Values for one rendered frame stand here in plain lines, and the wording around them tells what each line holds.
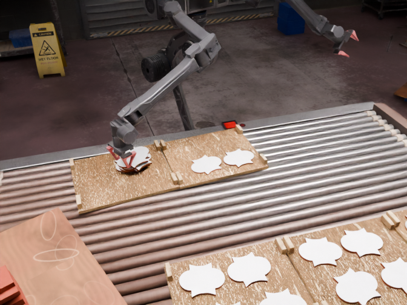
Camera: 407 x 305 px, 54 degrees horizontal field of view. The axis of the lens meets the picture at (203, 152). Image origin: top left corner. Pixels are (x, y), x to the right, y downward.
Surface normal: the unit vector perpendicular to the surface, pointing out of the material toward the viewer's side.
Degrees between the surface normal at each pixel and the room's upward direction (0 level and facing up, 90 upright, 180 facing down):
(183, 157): 0
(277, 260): 0
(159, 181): 0
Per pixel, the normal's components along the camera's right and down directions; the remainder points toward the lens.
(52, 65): 0.24, 0.37
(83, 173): -0.02, -0.82
